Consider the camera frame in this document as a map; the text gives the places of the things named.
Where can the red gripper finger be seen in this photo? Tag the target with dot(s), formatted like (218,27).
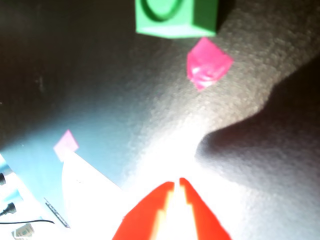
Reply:
(140,217)
(203,220)

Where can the green cube with round recess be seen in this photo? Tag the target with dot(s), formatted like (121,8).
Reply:
(200,15)

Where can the white paper sheet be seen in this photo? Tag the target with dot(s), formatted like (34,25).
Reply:
(85,190)

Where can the black dashed scale strip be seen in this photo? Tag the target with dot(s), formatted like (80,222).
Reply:
(57,212)

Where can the pink tape square marker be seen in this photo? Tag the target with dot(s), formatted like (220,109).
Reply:
(207,62)
(66,143)

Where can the black power plug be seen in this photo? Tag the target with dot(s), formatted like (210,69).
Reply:
(2,179)
(10,208)

